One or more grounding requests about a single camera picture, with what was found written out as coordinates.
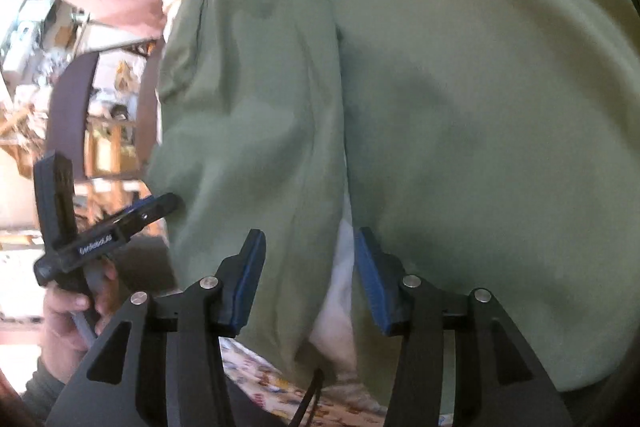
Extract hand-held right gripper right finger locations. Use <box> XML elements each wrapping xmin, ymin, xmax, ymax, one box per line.
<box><xmin>353</xmin><ymin>227</ymin><xmax>574</xmax><ymax>427</ymax></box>

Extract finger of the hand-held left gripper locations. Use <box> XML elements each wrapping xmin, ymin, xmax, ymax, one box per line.
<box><xmin>106</xmin><ymin>192</ymin><xmax>182</xmax><ymax>240</ymax></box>
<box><xmin>33</xmin><ymin>150</ymin><xmax>79</xmax><ymax>259</ymax></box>

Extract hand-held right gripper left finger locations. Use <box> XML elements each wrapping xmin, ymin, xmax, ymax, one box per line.
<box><xmin>45</xmin><ymin>228</ymin><xmax>267</xmax><ymax>427</ymax></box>

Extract olive green pants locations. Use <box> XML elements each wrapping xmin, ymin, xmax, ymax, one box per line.
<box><xmin>145</xmin><ymin>0</ymin><xmax>640</xmax><ymax>408</ymax></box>

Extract person's left forearm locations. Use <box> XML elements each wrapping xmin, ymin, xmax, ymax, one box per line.
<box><xmin>19</xmin><ymin>356</ymin><xmax>72</xmax><ymax>424</ymax></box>

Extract person's left hand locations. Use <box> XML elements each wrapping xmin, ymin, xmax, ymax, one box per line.
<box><xmin>41</xmin><ymin>257</ymin><xmax>122</xmax><ymax>381</ymax></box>

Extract dark brown chair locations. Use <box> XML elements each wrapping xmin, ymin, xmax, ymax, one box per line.
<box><xmin>49</xmin><ymin>38</ymin><xmax>168</xmax><ymax>180</ymax></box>

